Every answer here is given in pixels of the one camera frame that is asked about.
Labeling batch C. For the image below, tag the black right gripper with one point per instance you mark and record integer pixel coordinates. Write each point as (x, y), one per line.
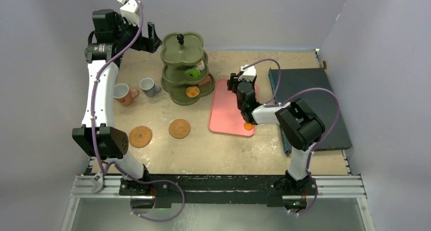
(234, 82)

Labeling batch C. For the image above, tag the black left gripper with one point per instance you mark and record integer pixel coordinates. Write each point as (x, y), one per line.
(149, 43)

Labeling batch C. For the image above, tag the pink serving tray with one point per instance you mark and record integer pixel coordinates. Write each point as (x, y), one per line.
(225, 117)

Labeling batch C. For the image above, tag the pink strawberry triangle cake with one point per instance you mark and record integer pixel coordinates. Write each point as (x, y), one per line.
(207, 80)

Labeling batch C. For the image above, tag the green three-tier stand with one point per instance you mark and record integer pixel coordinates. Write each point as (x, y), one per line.
(181, 51)

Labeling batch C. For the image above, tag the white cream roll cake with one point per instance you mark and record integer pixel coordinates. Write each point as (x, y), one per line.
(200, 66)

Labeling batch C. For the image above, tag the paw print bun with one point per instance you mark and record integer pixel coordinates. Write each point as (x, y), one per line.
(192, 91)

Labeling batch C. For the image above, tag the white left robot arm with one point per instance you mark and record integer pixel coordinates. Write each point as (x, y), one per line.
(114, 33)

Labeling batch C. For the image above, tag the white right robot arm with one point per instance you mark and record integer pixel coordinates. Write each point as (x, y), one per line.
(300, 124)

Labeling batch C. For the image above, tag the round orange cookie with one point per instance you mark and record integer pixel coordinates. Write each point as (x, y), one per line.
(248, 126)

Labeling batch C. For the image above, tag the grey mug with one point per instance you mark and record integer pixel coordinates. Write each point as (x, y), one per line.
(148, 87)

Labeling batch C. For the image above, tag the orange mug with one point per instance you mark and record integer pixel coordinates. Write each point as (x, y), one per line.
(124, 95)

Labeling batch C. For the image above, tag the dark grey flat box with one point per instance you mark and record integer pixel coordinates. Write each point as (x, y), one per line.
(323, 104)

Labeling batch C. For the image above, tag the left woven coaster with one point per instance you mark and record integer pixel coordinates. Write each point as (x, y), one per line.
(140, 136)

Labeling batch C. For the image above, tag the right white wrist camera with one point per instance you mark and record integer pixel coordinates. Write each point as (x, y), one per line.
(247, 73)

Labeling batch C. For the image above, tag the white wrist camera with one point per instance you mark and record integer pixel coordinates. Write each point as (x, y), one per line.
(130, 11)
(247, 73)

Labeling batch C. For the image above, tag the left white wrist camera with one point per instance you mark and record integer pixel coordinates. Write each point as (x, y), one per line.
(130, 11)

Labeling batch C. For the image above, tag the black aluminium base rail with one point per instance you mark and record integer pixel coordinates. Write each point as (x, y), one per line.
(269, 190)

